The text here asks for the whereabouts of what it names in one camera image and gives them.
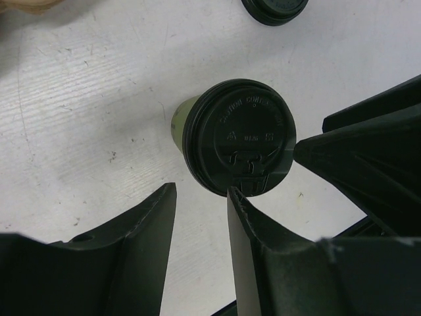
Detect black plastic cup lid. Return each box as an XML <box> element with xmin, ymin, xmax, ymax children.
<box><xmin>241</xmin><ymin>0</ymin><xmax>309</xmax><ymax>26</ymax></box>
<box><xmin>182</xmin><ymin>78</ymin><xmax>297</xmax><ymax>197</ymax></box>

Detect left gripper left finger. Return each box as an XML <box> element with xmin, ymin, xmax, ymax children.
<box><xmin>1</xmin><ymin>183</ymin><xmax>177</xmax><ymax>315</ymax></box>

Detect brown cardboard cup carrier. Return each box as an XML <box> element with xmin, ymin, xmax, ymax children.
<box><xmin>0</xmin><ymin>0</ymin><xmax>61</xmax><ymax>15</ymax></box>

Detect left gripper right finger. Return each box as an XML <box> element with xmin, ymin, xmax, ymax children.
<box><xmin>227</xmin><ymin>188</ymin><xmax>420</xmax><ymax>315</ymax></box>

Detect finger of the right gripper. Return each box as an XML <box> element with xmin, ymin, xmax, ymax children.
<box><xmin>293</xmin><ymin>76</ymin><xmax>420</xmax><ymax>236</ymax></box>

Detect green paper coffee cup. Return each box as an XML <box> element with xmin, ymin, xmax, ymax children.
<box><xmin>170</xmin><ymin>95</ymin><xmax>200</xmax><ymax>154</ymax></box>

